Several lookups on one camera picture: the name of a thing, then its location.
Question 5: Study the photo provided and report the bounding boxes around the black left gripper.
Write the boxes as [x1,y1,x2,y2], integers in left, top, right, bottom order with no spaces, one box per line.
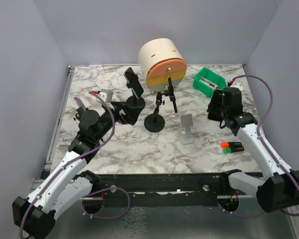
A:
[95,102,143,141]

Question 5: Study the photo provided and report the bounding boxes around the black adjustable phone stand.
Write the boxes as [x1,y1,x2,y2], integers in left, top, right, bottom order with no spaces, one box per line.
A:
[144,77,178,133]

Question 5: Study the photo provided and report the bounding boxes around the silver folding phone stand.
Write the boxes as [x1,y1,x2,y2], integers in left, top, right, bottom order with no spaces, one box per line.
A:
[179,114,194,145]

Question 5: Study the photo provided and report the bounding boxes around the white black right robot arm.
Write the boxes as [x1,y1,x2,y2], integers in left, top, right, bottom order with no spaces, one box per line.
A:
[207,88,299,213]

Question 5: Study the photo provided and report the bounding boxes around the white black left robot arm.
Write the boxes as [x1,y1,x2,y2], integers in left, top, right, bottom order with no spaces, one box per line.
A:
[12,97,145,239]

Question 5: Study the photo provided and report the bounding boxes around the black round-base phone stand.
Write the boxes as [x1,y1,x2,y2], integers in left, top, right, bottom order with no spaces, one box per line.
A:
[125,75,146,112]

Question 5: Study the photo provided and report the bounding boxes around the silver phone with dark screen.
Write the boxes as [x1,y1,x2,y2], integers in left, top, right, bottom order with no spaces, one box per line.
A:
[124,67,144,99]

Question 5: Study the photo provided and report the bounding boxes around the small black phone stand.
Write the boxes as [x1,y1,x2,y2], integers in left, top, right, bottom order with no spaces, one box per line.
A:
[73,109,82,121]

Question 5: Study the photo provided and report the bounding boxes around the purple phone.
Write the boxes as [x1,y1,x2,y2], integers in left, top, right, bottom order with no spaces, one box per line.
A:
[74,97,86,111]

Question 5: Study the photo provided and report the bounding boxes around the green plastic bin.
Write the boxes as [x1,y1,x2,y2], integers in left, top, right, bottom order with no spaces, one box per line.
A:
[193,67,227,98]

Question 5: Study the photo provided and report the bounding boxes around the items inside green bin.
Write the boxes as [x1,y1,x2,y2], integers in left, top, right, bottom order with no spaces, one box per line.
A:
[200,77,218,89]

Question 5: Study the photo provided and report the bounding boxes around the orange highlighter marker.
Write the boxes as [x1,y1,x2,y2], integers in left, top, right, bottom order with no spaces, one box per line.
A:
[221,142,242,148]

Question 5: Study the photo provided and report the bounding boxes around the cream cylindrical drawer organizer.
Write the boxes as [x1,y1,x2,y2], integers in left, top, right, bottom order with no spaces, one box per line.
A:
[138,38,187,92]

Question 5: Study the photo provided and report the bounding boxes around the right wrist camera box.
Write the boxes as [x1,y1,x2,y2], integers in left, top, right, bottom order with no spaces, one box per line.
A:
[227,79,244,92]

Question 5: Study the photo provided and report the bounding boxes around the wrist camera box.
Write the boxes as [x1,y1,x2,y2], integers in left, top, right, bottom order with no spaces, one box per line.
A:
[227,79,244,92]
[96,89,113,103]

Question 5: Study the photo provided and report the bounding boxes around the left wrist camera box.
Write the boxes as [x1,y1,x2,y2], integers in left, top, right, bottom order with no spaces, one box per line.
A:
[96,89,113,103]

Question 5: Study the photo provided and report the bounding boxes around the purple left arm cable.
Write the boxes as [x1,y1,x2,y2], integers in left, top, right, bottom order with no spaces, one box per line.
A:
[18,91,130,239]

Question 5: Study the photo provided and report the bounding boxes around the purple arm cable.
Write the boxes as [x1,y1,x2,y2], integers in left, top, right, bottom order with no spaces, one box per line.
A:
[221,75,299,219]
[18,91,130,239]

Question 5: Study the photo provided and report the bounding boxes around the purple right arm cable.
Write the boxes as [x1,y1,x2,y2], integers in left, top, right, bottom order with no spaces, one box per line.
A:
[221,75,299,219]

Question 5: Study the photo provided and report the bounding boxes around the black front mounting rail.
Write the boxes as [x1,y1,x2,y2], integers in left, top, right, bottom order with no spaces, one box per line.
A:
[72,173,262,207]

